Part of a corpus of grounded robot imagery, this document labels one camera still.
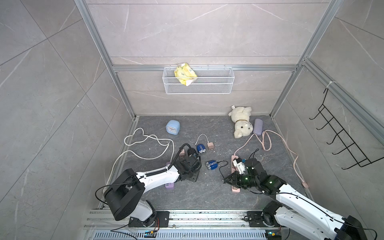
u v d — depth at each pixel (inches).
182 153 37.9
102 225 28.7
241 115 43.4
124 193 17.4
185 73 34.4
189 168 26.0
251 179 25.7
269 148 38.4
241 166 28.8
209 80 39.7
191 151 38.8
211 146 39.6
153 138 40.8
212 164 35.5
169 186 32.3
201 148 38.5
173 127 40.5
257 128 42.5
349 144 24.8
